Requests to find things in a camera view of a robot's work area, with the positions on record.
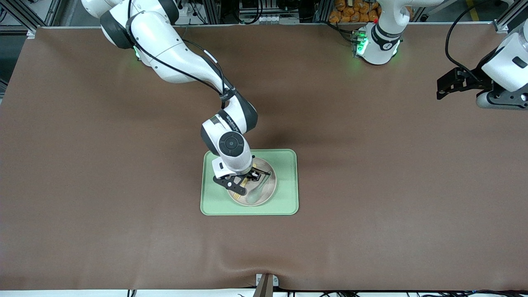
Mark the beige round plate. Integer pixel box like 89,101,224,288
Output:
226,157,278,206

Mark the pale green plastic spoon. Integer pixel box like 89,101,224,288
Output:
246,170,273,205

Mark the yellow plastic fork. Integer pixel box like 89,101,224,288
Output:
232,164,258,203

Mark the light green rectangular tray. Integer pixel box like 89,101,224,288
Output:
200,149,299,216

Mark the orange round items pile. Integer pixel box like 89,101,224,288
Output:
329,0,382,24

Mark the brown table cover mat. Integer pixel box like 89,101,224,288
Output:
0,23,528,292

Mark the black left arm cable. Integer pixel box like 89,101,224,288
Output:
445,0,497,81

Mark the grey metal camera bracket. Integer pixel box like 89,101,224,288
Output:
255,273,279,297

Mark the aluminium frame post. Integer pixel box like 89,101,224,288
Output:
318,0,333,24
202,0,222,24

